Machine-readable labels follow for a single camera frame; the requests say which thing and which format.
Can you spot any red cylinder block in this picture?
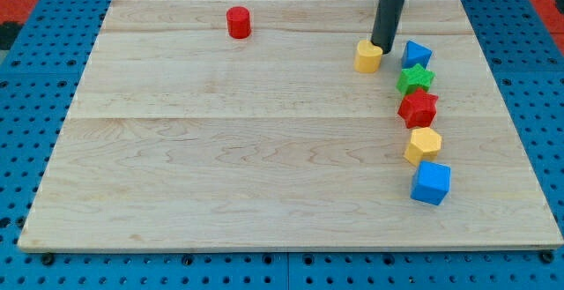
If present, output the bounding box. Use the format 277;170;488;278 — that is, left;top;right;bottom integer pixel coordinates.
226;6;251;39

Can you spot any blue cube block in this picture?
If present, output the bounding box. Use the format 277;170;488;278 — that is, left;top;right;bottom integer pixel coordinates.
411;160;451;205

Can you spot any wooden board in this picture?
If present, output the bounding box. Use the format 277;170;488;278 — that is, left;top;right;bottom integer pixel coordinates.
19;0;563;253

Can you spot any green star block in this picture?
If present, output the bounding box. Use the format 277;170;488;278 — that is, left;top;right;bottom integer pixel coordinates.
396;63;435;96

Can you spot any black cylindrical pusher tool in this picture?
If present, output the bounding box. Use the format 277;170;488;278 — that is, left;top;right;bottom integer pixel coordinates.
370;0;404;54

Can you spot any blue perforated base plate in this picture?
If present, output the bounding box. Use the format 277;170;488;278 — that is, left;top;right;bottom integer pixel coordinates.
1;0;563;289

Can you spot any yellow hexagon block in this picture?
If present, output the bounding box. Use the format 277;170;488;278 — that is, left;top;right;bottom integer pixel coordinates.
404;127;442;167

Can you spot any yellow heart block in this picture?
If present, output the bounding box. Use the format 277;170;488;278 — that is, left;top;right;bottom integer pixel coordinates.
353;40;383;73

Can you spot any blue triangle block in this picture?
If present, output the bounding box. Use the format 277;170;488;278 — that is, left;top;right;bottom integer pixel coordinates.
401;41;433;69

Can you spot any red star block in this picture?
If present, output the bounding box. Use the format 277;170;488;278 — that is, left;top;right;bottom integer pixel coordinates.
397;88;439;129

